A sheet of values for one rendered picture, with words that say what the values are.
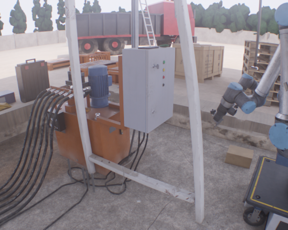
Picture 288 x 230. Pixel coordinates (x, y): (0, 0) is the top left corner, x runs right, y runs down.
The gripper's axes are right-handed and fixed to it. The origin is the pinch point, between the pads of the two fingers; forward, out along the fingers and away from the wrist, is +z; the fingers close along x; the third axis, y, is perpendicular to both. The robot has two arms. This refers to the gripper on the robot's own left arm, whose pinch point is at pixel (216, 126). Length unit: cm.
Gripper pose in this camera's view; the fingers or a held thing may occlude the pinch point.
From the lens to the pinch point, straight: 155.1
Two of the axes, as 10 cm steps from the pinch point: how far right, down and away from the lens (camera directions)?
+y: -6.6, -6.1, 4.4
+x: -7.2, 3.6, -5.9
